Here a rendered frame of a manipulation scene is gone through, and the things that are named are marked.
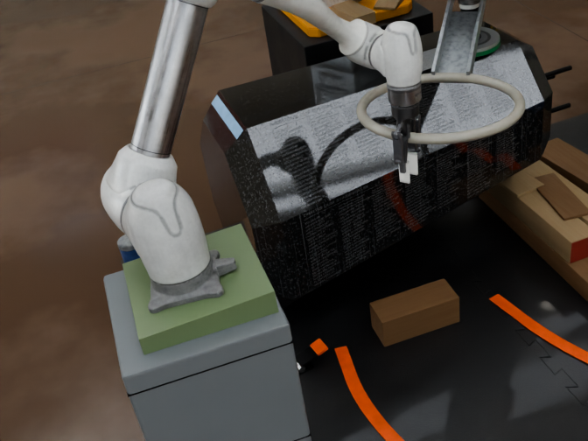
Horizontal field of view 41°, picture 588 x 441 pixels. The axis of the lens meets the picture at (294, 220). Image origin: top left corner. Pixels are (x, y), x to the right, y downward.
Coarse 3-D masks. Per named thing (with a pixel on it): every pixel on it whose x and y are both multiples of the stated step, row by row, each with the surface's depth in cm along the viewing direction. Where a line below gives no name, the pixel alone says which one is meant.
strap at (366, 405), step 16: (496, 304) 290; (512, 304) 288; (528, 320) 281; (544, 336) 273; (336, 352) 281; (576, 352) 266; (352, 368) 273; (352, 384) 267; (368, 400) 261; (368, 416) 255; (384, 432) 249
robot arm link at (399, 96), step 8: (392, 88) 205; (400, 88) 204; (408, 88) 203; (416, 88) 205; (392, 96) 206; (400, 96) 205; (408, 96) 204; (416, 96) 206; (400, 104) 206; (408, 104) 206
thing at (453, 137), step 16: (432, 80) 250; (448, 80) 250; (464, 80) 247; (480, 80) 244; (496, 80) 240; (368, 96) 240; (512, 96) 231; (512, 112) 219; (368, 128) 223; (384, 128) 219; (480, 128) 212; (496, 128) 213
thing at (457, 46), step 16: (448, 0) 269; (480, 0) 266; (448, 16) 266; (464, 16) 269; (480, 16) 261; (448, 32) 265; (464, 32) 264; (448, 48) 260; (464, 48) 259; (448, 64) 256; (464, 64) 254
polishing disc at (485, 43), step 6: (480, 30) 288; (486, 30) 288; (492, 30) 287; (486, 36) 283; (492, 36) 283; (498, 36) 282; (480, 42) 280; (486, 42) 279; (492, 42) 279; (498, 42) 280; (480, 48) 276; (486, 48) 276
